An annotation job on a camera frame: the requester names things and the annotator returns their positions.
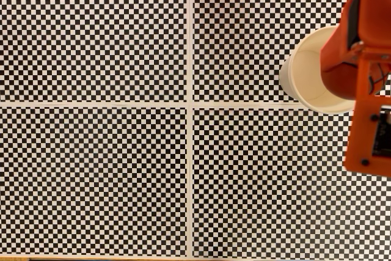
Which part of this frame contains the cream paper cup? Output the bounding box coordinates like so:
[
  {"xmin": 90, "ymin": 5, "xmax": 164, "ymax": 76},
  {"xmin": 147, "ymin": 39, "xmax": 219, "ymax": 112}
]
[{"xmin": 279, "ymin": 26, "xmax": 357, "ymax": 114}]

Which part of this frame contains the black white checkerboard paper sheet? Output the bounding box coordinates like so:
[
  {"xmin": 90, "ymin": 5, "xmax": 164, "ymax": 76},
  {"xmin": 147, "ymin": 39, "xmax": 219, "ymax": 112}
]
[
  {"xmin": 189, "ymin": 104, "xmax": 391, "ymax": 259},
  {"xmin": 189, "ymin": 0, "xmax": 391, "ymax": 105},
  {"xmin": 0, "ymin": 0, "xmax": 190, "ymax": 105},
  {"xmin": 0, "ymin": 104, "xmax": 190, "ymax": 258}
]

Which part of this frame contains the orange camera mount with board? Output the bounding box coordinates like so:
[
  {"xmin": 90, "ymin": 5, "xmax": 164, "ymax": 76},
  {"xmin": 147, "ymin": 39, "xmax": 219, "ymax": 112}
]
[{"xmin": 343, "ymin": 45, "xmax": 391, "ymax": 178}]

